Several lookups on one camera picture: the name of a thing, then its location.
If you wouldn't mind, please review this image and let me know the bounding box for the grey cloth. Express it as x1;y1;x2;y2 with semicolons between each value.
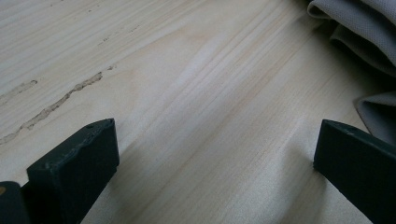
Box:
306;0;396;146

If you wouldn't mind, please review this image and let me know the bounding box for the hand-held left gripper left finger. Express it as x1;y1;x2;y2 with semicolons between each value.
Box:
21;118;120;224

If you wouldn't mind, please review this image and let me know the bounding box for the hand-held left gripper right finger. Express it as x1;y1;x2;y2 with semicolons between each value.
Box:
313;119;396;224

